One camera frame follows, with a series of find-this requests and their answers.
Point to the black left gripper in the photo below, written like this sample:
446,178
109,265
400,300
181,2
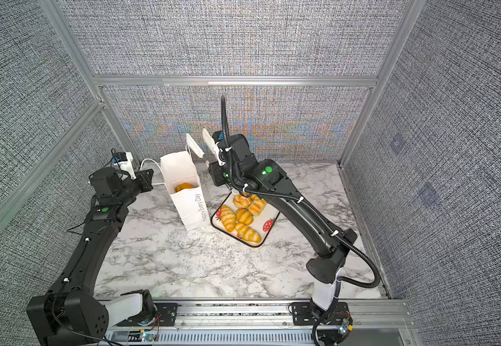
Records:
144,179

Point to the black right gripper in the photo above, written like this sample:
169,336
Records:
216,169

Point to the white paper gift bag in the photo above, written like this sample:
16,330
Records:
177,168

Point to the small fake croissant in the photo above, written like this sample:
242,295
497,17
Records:
256,205
244,216

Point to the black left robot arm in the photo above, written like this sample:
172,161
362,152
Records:
68,313

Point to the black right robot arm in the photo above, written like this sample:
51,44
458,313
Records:
238,168

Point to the round knotted fake bread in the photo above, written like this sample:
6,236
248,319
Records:
241,201

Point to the fake croissant left of tray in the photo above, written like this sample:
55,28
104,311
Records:
228,218

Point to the fake croissant of tray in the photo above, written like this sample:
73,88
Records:
228,218
247,234

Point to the fake croissant bottom of tray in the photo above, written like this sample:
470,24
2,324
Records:
247,234

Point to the strawberry print rectangular tray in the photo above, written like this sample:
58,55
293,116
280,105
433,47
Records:
263,224

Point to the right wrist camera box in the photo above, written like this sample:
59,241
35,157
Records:
219,142

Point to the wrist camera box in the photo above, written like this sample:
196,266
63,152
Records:
123,161
219,142

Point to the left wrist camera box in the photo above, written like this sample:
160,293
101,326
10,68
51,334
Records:
123,161

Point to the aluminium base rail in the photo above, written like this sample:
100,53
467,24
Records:
253,321

